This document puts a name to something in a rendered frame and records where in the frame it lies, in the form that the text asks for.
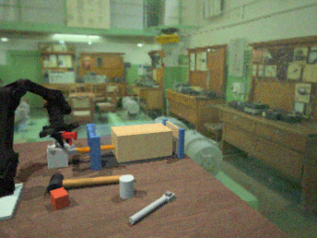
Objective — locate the grey cylinder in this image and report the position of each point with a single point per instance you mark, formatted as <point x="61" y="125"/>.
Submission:
<point x="126" y="183"/>

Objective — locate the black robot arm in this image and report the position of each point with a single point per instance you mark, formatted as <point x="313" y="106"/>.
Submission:
<point x="10" y="95"/>

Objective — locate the grey metal handle with square end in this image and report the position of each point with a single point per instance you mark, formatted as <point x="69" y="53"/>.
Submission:
<point x="168" y="197"/>

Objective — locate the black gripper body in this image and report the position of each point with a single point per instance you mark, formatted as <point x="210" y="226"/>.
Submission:
<point x="58" y="126"/>

